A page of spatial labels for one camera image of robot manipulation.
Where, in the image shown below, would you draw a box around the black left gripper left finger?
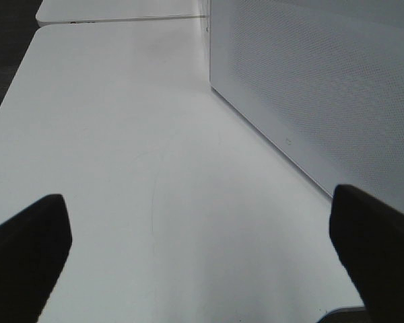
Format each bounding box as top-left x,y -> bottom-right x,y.
0,194 -> 73,322

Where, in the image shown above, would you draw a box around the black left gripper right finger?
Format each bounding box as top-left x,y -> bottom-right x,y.
329,184 -> 404,322

